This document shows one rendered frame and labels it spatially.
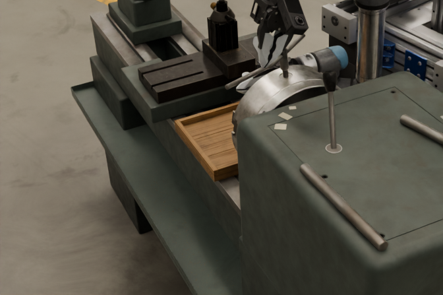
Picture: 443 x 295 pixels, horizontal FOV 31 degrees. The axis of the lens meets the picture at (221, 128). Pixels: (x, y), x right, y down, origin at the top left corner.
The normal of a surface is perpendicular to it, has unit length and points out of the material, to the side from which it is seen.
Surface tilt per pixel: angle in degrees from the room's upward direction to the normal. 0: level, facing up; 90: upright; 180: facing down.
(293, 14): 36
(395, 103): 0
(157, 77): 0
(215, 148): 0
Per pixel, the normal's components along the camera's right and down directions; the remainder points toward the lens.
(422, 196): -0.06, -0.83
